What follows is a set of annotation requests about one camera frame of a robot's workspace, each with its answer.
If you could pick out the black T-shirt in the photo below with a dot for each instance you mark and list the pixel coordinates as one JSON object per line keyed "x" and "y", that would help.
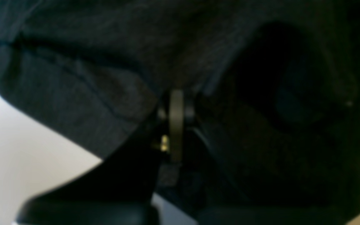
{"x": 277, "y": 95}

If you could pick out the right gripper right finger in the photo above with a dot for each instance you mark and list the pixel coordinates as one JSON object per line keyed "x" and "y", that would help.
{"x": 190, "y": 111}

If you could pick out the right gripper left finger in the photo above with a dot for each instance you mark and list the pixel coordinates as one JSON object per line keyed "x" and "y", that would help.
{"x": 171, "y": 116}

